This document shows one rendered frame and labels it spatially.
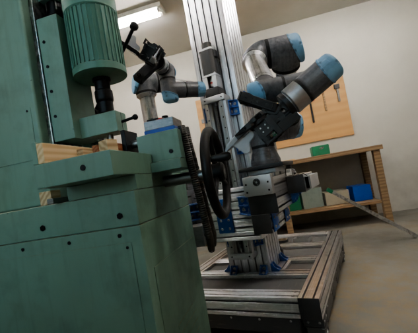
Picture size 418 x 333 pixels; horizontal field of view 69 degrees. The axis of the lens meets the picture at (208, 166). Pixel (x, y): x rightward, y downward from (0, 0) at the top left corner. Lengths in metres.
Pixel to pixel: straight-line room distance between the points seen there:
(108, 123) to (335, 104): 3.65
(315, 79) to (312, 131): 3.47
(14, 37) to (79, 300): 0.85
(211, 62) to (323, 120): 2.74
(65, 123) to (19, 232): 0.36
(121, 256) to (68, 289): 0.18
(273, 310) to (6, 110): 1.31
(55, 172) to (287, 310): 1.11
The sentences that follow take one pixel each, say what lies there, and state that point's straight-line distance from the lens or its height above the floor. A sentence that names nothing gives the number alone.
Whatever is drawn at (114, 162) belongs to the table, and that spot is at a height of 0.87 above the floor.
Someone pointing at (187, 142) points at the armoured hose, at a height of 0.92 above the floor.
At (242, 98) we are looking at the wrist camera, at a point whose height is 0.99.
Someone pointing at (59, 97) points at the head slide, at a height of 1.14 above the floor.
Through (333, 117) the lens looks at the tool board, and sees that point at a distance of 4.35.
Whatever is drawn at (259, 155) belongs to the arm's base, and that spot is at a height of 0.87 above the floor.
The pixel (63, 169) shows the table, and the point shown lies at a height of 0.88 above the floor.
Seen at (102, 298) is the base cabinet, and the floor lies 0.54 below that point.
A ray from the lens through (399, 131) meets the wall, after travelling 4.54.
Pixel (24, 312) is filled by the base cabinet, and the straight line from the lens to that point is 1.06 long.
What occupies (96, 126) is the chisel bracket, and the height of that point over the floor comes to 1.03.
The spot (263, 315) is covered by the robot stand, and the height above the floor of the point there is 0.15.
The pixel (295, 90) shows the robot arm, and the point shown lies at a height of 0.98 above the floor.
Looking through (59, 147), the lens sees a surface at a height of 0.94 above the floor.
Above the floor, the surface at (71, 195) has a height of 0.81.
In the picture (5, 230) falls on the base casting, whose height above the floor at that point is 0.75.
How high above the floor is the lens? 0.79
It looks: 3 degrees up
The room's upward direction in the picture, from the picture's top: 10 degrees counter-clockwise
